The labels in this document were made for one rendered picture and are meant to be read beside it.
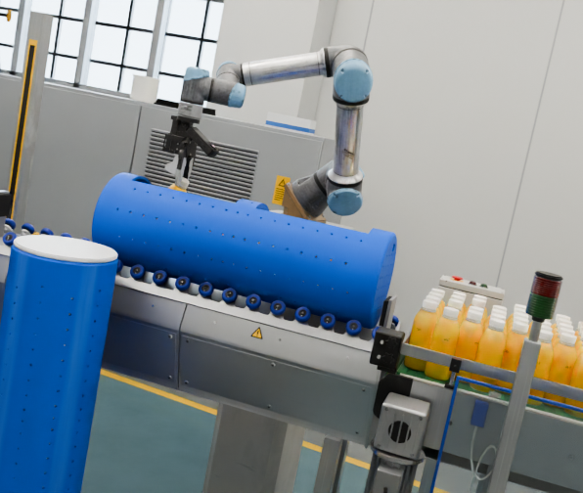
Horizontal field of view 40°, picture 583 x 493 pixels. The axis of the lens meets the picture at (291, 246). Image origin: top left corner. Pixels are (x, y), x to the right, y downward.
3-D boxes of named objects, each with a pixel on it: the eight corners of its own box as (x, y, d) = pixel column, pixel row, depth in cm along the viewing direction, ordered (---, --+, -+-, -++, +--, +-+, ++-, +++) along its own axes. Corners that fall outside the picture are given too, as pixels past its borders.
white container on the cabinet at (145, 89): (139, 101, 467) (143, 76, 465) (161, 105, 461) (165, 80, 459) (123, 98, 452) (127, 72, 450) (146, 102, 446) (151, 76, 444)
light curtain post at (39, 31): (-21, 445, 315) (39, 13, 290) (-8, 450, 314) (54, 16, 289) (-31, 451, 309) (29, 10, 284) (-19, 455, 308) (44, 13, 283)
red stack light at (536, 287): (529, 289, 184) (533, 273, 183) (558, 295, 182) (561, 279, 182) (529, 292, 178) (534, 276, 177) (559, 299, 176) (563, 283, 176)
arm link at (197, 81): (213, 70, 240) (185, 65, 238) (206, 107, 241) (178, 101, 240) (212, 71, 247) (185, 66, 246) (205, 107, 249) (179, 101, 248)
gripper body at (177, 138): (171, 153, 252) (179, 114, 250) (196, 158, 250) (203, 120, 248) (161, 152, 244) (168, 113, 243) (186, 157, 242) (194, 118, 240)
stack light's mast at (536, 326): (518, 335, 186) (534, 268, 183) (546, 341, 184) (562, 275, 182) (518, 339, 180) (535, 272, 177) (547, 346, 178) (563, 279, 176)
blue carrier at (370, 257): (127, 258, 264) (144, 175, 262) (381, 324, 242) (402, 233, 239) (82, 262, 236) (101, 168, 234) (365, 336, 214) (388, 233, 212)
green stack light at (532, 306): (524, 309, 185) (529, 290, 184) (553, 316, 183) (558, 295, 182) (524, 314, 179) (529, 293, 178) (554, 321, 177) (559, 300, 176)
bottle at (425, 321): (411, 362, 220) (424, 302, 217) (432, 370, 216) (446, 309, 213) (398, 365, 214) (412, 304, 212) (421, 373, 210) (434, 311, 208)
